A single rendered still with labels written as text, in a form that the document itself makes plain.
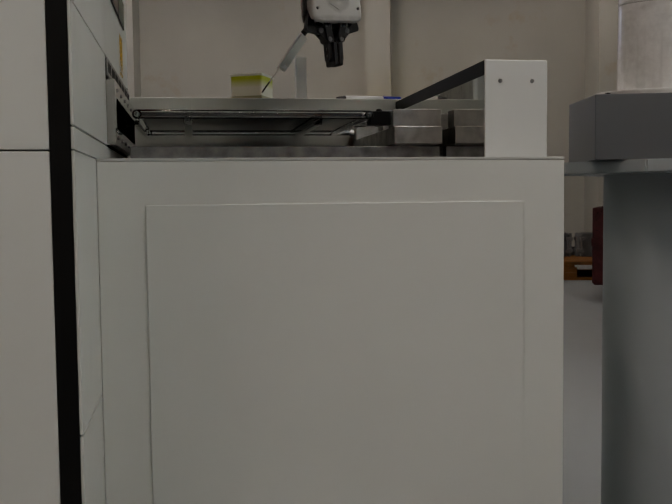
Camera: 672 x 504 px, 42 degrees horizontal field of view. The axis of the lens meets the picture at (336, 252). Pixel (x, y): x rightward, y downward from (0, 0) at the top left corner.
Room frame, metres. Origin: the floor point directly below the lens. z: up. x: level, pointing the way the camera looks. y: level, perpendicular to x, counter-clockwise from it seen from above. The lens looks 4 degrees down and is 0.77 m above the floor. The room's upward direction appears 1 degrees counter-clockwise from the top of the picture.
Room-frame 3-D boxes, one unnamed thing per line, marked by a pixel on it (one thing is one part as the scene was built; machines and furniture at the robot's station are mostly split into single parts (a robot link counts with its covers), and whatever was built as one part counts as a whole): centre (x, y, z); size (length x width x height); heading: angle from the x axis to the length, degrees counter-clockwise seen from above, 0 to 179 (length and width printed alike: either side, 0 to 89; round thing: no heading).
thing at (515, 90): (1.54, -0.22, 0.89); 0.55 x 0.09 x 0.14; 9
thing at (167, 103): (1.94, 0.12, 0.89); 0.62 x 0.35 x 0.14; 99
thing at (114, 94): (1.49, 0.36, 0.89); 0.44 x 0.02 x 0.10; 9
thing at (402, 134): (1.60, -0.11, 0.87); 0.36 x 0.08 x 0.03; 9
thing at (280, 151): (1.43, 0.07, 0.84); 0.50 x 0.02 x 0.03; 99
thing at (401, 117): (1.45, -0.13, 0.89); 0.08 x 0.03 x 0.03; 99
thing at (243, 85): (1.92, 0.18, 1.00); 0.07 x 0.07 x 0.07; 73
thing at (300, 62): (1.80, 0.08, 1.03); 0.06 x 0.04 x 0.13; 99
